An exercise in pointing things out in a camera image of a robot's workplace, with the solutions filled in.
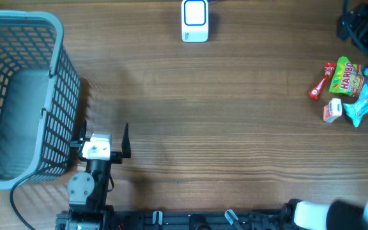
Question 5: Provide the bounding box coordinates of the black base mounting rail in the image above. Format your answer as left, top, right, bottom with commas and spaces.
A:
55, 210, 299, 230

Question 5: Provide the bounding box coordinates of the small red white box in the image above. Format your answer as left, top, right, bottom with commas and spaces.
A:
323, 98, 342, 123

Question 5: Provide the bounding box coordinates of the grey plastic lattice basket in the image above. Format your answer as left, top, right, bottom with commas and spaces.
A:
0, 11, 81, 190

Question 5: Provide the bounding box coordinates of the white barcode scanner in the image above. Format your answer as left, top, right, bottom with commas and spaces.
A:
181, 0, 209, 43

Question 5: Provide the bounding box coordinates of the green Haribo gummy bag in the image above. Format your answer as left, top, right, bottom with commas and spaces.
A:
329, 56, 368, 97

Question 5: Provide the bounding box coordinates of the red candy bar wrapper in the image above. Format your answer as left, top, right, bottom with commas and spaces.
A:
308, 63, 336, 100

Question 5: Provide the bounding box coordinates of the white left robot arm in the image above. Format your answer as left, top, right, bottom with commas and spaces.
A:
55, 121, 132, 230

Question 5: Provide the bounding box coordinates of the teal white snack pouch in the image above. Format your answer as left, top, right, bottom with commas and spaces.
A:
343, 84, 368, 128

